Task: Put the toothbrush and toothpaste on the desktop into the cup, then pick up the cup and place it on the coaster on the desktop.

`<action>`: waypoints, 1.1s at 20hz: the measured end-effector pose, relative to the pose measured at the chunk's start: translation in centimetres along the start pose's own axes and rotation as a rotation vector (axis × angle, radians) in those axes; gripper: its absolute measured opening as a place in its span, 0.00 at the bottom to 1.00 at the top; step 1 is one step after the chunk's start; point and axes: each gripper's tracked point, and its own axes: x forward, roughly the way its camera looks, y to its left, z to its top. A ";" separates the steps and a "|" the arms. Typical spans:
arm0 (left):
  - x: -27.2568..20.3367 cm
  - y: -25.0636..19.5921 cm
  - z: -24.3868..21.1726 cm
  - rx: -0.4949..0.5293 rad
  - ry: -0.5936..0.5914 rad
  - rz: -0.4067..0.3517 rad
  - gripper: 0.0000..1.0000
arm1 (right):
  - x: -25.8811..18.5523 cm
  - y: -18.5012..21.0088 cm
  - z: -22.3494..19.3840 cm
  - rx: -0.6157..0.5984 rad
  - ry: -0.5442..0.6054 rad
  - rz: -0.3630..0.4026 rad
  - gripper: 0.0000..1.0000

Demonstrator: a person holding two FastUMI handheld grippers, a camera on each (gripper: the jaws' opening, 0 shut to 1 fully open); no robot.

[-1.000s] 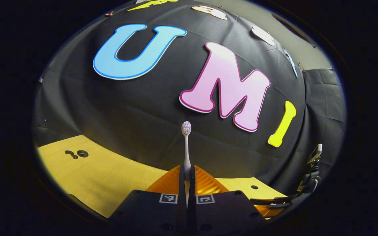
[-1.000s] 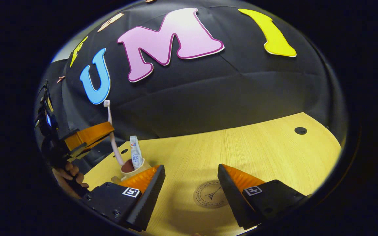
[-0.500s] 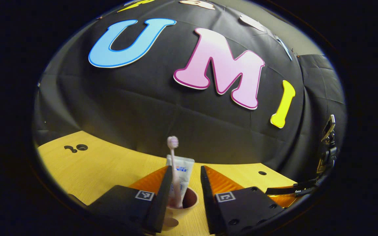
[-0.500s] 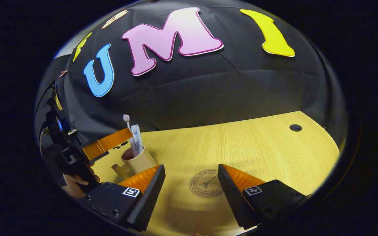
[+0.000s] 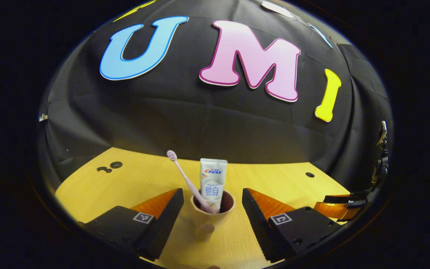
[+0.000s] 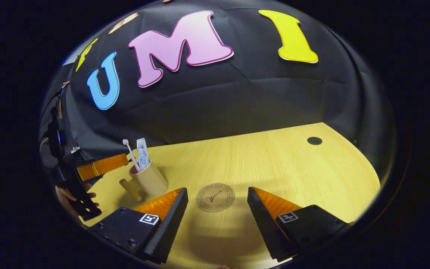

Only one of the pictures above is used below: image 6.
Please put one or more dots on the round black desk grommet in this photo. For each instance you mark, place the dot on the round black desk grommet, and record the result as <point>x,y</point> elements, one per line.
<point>314,141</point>

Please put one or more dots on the wooden desktop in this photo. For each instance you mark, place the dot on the wooden desktop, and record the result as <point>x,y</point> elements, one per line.
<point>274,168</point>

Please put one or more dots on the silver metal clip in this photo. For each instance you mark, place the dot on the silver metal clip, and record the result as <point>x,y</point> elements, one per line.
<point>75,150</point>

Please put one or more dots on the beige cup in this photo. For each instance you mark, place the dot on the beige cup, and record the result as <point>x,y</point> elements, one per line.
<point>151,181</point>

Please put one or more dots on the white toothpaste tube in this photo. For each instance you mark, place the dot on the white toothpaste tube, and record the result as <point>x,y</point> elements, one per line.
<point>143,153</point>

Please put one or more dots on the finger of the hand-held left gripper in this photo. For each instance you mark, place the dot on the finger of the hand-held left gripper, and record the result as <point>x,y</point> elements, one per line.
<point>101,167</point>
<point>84,201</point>

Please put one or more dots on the white toothbrush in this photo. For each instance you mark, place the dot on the white toothbrush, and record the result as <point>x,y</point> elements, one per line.
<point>131,153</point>

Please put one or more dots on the round brown coaster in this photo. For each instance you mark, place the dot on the round brown coaster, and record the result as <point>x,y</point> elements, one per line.
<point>215,197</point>

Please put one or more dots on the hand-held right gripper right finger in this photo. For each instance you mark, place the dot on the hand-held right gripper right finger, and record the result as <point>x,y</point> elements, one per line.
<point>261,224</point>

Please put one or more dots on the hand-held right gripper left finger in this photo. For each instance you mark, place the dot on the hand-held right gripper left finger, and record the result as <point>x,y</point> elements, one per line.
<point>170,224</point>

